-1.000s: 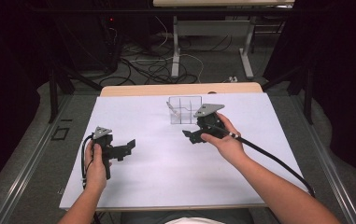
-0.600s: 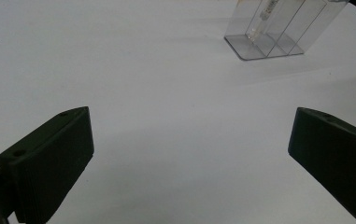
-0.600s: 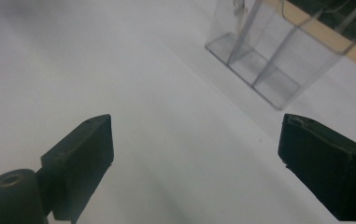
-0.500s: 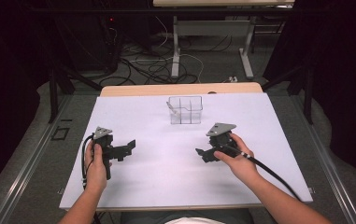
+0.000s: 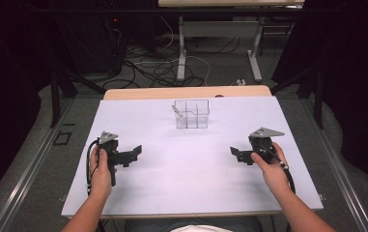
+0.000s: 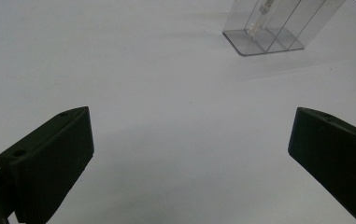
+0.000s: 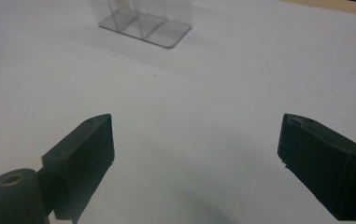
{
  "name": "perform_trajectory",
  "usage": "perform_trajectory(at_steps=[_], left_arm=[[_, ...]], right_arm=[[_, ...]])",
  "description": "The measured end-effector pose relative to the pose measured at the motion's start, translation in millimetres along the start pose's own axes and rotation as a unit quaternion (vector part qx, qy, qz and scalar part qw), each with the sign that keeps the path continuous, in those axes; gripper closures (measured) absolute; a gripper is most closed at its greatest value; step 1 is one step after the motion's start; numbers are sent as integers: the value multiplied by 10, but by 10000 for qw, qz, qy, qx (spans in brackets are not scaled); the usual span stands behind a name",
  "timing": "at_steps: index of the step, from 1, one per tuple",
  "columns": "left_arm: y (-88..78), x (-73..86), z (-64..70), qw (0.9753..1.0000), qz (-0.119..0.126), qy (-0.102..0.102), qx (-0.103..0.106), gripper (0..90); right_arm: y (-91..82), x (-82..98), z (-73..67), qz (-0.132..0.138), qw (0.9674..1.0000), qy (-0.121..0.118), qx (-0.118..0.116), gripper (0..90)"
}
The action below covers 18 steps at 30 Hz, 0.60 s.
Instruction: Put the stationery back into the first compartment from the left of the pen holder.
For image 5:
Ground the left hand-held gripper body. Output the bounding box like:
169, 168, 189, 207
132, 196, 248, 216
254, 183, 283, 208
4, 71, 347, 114
98, 130, 138, 188

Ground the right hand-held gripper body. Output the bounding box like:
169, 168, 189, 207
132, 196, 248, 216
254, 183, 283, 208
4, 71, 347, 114
248, 127, 286, 165

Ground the silver metal utensil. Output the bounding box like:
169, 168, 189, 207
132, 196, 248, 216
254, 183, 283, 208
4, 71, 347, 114
172, 103, 184, 119

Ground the clear plastic compartment organizer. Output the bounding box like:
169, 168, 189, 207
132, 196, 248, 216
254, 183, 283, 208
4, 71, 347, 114
172, 99, 211, 130

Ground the person's left hand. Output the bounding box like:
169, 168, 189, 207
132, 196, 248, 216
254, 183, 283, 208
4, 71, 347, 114
88, 146, 117, 199

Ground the person's right hand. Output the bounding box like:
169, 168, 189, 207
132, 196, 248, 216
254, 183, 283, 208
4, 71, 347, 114
250, 142, 291, 194

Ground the white table cover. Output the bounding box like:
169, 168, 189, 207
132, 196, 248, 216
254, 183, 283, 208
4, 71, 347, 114
60, 95, 325, 218

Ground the black metal stand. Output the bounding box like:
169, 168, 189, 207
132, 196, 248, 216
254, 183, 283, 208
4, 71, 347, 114
47, 57, 107, 129
269, 64, 326, 130

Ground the person's white shirt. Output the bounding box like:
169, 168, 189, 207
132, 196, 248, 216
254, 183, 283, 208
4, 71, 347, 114
168, 223, 238, 232

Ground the black equipment with red light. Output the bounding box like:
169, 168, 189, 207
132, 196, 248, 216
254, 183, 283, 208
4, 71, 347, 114
55, 13, 127, 76

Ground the desk with white legs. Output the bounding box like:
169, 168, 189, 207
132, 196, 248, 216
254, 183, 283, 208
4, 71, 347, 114
157, 0, 305, 83

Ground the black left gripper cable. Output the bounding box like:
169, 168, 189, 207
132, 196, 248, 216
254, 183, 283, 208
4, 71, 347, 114
85, 139, 100, 196

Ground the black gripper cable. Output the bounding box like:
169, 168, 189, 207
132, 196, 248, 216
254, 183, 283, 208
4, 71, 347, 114
258, 145, 297, 195
85, 139, 100, 196

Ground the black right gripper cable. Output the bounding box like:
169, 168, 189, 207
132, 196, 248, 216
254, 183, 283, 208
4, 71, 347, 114
258, 145, 297, 195

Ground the metal floor rail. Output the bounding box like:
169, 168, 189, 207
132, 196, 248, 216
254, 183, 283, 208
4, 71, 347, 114
0, 98, 76, 232
300, 98, 368, 232

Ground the tangle of black floor cables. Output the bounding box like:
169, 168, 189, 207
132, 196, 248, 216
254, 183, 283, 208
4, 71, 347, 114
102, 18, 241, 90

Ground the white floor cable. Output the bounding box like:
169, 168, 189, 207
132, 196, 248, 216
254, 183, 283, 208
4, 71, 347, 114
158, 15, 212, 87

